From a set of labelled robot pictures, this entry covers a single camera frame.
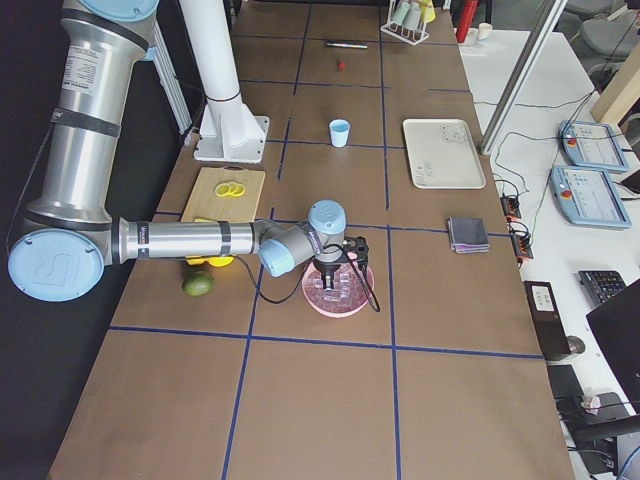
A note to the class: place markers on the light blue cup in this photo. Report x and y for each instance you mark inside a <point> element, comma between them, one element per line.
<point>339,130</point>

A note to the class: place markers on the lemon slices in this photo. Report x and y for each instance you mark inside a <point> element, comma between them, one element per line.
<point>230,189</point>

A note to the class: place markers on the pink bowl of ice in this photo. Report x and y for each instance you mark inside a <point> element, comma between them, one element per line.
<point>348,298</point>

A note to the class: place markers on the green lime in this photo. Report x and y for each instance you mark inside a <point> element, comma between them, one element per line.
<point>198,283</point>

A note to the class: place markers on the black keyboard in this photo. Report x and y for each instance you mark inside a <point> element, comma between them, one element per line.
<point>601,285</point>

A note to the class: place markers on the black box white label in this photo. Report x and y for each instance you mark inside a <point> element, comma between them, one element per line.
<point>546,319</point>

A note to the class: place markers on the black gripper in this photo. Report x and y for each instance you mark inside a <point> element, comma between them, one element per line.
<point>328,273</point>

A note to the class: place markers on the computer mouse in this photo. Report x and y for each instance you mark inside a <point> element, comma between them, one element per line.
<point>576,345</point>

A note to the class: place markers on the aluminium frame post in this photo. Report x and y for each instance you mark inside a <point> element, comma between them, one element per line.
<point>544,24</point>

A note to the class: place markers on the yellow lemon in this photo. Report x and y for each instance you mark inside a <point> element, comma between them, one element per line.
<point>219,262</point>
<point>196,261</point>

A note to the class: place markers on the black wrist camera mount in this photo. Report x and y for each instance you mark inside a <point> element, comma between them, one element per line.
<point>359,247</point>

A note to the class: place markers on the white wire cup rack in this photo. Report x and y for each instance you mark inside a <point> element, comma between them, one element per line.
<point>412,38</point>

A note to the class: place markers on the yellow cup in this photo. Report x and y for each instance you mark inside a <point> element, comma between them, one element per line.
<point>428,13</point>

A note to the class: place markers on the grey white cup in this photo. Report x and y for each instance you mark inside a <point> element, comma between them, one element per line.
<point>413,18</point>

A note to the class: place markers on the teach pendant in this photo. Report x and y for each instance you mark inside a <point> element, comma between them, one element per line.
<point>592,144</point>
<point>587,196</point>

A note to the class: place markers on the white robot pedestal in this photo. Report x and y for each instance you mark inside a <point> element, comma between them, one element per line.
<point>229,132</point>

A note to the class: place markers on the steel muddler black tip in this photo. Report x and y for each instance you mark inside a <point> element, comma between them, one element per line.
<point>346,44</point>

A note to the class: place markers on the red cylinder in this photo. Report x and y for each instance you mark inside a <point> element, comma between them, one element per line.
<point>465,19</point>

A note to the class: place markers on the mint green cup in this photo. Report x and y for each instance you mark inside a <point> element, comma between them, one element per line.
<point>399,12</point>

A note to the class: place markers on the wooden cutting board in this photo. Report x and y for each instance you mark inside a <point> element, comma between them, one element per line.
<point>204,204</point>

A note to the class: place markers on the cream bear tray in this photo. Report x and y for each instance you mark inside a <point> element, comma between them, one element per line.
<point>442,154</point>

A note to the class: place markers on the near teach pendant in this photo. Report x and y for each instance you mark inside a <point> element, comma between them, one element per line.
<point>587,196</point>

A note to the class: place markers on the folded grey cloth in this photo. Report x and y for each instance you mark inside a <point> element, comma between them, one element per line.
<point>468,235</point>

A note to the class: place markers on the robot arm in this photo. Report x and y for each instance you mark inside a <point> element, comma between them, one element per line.
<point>70,238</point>

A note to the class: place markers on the far teach pendant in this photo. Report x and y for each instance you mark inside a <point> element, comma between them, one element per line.
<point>592,144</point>

